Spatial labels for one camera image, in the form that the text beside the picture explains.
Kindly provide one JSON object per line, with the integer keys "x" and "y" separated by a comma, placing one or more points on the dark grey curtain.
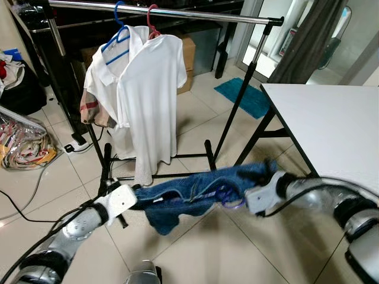
{"x": 308, "y": 41}

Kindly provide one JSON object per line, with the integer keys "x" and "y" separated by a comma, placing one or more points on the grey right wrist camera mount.
{"x": 263, "y": 195}

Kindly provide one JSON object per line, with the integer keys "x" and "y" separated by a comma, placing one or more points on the purple plastic hanger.
{"x": 234, "y": 204}

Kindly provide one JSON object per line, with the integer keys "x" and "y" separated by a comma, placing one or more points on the pink plastic hanger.
{"x": 153, "y": 29}

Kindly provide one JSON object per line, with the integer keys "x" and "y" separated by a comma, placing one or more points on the glass sliding door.
{"x": 263, "y": 41}

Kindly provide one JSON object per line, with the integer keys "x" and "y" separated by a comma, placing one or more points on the plain white polo shirt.
{"x": 154, "y": 89}

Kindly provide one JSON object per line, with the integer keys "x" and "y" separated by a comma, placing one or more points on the white polo plaid cuffs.
{"x": 103, "y": 83}

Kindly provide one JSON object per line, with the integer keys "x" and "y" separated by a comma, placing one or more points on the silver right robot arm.
{"x": 320, "y": 189}

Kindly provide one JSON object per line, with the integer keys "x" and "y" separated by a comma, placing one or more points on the red cloth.
{"x": 3, "y": 70}

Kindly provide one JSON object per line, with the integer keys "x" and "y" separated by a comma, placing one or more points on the teal floor mat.
{"x": 243, "y": 97}

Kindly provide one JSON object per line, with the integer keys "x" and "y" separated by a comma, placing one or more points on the white folding table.
{"x": 331, "y": 130}

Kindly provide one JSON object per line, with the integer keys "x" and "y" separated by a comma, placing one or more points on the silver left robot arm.
{"x": 83, "y": 225}

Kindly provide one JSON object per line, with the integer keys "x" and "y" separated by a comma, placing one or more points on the grey robot leg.
{"x": 145, "y": 273}

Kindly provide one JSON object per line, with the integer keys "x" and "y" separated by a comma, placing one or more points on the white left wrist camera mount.
{"x": 118, "y": 200}

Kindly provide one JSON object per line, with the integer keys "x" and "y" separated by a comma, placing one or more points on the blue denim jeans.
{"x": 177, "y": 195}

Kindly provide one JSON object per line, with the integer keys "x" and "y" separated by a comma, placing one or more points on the clear bag of colourful cloth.
{"x": 26, "y": 145}

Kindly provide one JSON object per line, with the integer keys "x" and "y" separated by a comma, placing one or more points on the white power strip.
{"x": 77, "y": 145}

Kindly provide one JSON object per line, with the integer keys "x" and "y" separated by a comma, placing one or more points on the blue plastic hanger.
{"x": 120, "y": 28}

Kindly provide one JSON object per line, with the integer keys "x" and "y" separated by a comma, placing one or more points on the silver black clothes rack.
{"x": 207, "y": 16}

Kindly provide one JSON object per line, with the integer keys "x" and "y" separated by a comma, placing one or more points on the black bag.
{"x": 26, "y": 94}

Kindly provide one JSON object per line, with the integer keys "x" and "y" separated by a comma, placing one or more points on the white crumpled cloth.
{"x": 15, "y": 74}

